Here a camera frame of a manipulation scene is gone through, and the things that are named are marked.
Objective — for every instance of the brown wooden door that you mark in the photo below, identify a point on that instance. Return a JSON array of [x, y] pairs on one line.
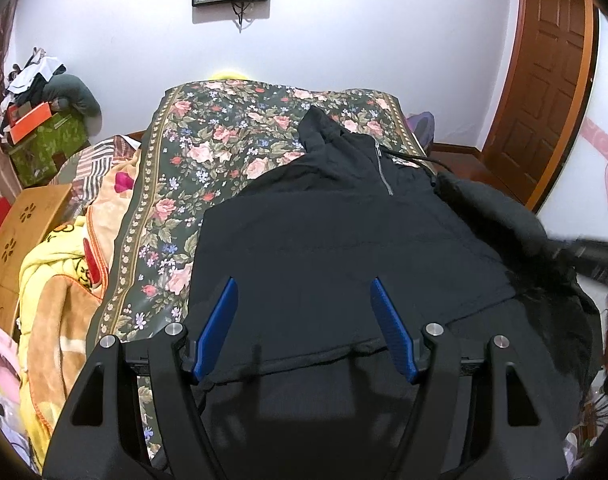
[[544, 85]]

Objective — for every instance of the dark floral blanket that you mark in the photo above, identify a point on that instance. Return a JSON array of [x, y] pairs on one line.
[[209, 150]]

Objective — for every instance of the green patterned box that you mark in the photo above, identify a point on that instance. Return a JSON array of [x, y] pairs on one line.
[[49, 150]]

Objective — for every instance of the pile of mixed clothes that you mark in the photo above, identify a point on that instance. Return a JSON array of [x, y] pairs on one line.
[[34, 72]]

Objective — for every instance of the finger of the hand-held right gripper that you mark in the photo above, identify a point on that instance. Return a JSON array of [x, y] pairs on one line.
[[591, 255]]

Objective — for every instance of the yellow plush blanket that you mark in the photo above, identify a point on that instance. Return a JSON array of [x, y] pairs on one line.
[[59, 310]]

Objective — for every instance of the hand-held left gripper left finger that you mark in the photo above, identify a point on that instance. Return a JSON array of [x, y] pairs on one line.
[[216, 325]]

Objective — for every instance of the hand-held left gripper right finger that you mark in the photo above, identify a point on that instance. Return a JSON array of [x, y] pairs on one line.
[[389, 330]]

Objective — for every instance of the striped patchwork blanket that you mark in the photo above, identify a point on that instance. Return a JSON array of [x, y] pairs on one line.
[[94, 165]]

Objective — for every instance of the yellow pillow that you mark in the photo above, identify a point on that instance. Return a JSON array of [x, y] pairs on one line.
[[229, 75]]

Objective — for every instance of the orange box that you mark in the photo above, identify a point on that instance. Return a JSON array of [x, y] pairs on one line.
[[31, 122]]

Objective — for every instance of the striped maroon curtain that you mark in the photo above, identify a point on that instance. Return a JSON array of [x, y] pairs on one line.
[[1, 85]]

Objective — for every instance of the purple bag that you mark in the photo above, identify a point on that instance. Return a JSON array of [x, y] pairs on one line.
[[421, 127]]

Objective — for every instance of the black zip hoodie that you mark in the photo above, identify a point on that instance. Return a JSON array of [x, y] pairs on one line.
[[334, 240]]

